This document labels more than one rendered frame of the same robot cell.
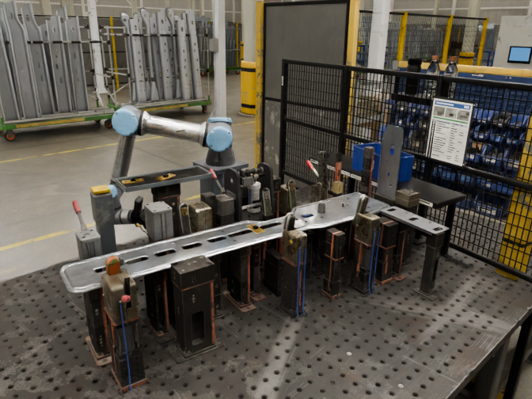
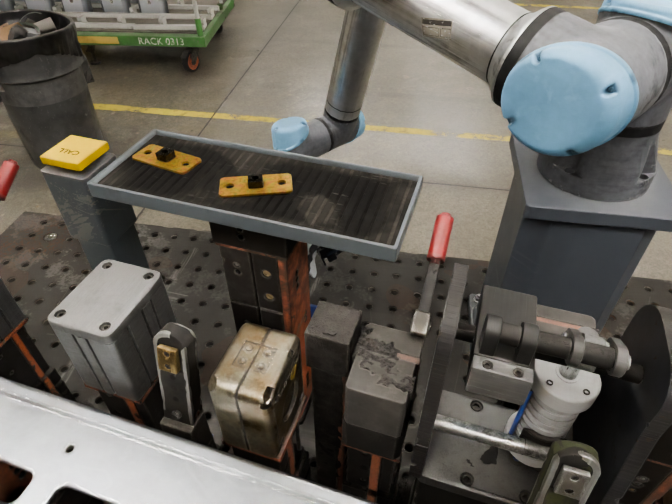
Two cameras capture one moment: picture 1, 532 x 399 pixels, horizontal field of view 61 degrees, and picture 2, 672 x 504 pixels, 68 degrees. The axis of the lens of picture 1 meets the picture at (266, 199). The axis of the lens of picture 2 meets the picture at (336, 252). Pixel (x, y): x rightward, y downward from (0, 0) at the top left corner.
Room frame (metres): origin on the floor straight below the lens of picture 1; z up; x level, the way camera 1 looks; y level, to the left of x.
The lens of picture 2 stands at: (1.54, -0.03, 1.49)
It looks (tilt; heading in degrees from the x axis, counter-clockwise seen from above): 42 degrees down; 52
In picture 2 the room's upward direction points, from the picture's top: straight up
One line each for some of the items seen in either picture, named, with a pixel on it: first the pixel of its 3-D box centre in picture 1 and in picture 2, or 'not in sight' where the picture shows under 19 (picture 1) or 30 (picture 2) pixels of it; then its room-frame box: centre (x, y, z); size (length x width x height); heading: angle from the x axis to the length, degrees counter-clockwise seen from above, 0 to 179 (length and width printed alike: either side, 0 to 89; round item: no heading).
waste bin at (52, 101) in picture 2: not in sight; (46, 95); (1.85, 2.87, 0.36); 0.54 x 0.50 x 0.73; 43
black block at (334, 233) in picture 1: (333, 264); not in sight; (1.63, -0.28, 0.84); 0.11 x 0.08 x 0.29; 34
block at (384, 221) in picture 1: (381, 250); not in sight; (1.76, -0.51, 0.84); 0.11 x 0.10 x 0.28; 34
